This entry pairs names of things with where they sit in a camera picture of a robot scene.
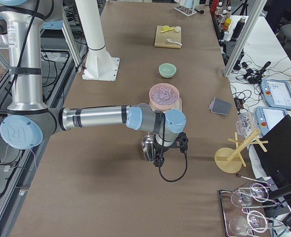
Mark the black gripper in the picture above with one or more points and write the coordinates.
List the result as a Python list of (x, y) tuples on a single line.
[(158, 151)]

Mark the white plastic spoon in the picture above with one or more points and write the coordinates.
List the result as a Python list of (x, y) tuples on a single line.
[(174, 42)]

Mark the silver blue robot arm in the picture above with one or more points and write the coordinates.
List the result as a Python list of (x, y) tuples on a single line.
[(30, 120)]

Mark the metal ice scoop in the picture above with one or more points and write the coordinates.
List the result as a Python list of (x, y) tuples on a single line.
[(148, 148)]

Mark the pink bowl of ice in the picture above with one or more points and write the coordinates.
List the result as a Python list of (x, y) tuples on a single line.
[(163, 96)]

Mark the yellow measuring spoon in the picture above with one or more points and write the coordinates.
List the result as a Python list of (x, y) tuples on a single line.
[(166, 28)]

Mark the wooden cup tree stand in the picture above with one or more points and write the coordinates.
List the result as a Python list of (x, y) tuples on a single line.
[(230, 160)]

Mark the grey folded cloth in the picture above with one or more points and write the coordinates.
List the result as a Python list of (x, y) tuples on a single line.
[(220, 107)]

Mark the clear plastic bag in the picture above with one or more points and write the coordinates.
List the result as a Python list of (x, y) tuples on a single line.
[(245, 124)]

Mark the wine glass rack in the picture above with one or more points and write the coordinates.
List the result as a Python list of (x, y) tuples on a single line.
[(243, 214)]

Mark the bamboo cutting board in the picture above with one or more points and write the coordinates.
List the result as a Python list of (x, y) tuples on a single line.
[(161, 38)]

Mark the lower teach pendant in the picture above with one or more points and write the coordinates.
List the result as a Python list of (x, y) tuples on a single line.
[(268, 117)]

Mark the teach pendant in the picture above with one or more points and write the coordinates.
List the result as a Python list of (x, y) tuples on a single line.
[(277, 93), (268, 117)]

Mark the black monitor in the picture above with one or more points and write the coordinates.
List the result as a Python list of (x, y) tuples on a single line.
[(276, 162)]

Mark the upper teach pendant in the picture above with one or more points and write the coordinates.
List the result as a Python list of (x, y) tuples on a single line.
[(277, 93)]

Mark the white dish rack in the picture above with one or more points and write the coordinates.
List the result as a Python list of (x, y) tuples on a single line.
[(188, 7)]

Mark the black camera mount with cable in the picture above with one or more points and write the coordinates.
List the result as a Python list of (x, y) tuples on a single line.
[(181, 142)]

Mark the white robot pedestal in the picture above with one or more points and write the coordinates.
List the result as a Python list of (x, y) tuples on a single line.
[(100, 65)]

